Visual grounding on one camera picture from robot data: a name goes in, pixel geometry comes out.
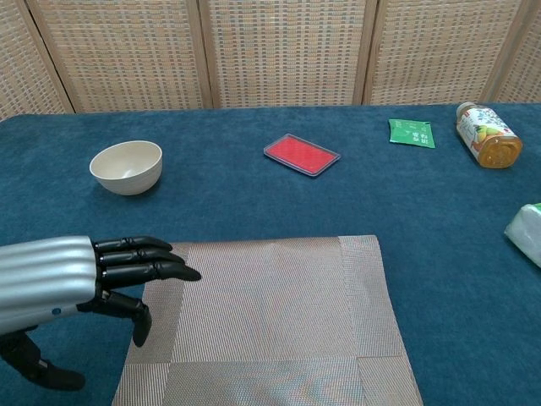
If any green white tissue pack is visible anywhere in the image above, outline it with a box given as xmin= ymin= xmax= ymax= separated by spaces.
xmin=503 ymin=201 xmax=541 ymax=269

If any brown woven placemat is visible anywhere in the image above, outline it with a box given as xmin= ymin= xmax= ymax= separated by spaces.
xmin=112 ymin=234 xmax=424 ymax=406

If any woven bamboo folding screen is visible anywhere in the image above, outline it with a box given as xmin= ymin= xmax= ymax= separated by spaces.
xmin=0 ymin=0 xmax=541 ymax=122

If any cream round bowl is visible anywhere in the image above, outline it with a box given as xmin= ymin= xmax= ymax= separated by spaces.
xmin=89 ymin=140 xmax=164 ymax=197

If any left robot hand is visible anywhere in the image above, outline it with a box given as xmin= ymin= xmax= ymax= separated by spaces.
xmin=0 ymin=234 xmax=203 ymax=392

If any red ink pad clear case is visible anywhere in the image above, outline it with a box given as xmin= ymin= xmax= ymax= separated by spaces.
xmin=263 ymin=132 xmax=342 ymax=179

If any green sachet packet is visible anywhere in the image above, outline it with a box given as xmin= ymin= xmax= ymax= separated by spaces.
xmin=388 ymin=118 xmax=436 ymax=149

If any orange juice bottle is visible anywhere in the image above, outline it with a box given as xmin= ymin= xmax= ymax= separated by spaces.
xmin=455 ymin=101 xmax=524 ymax=170

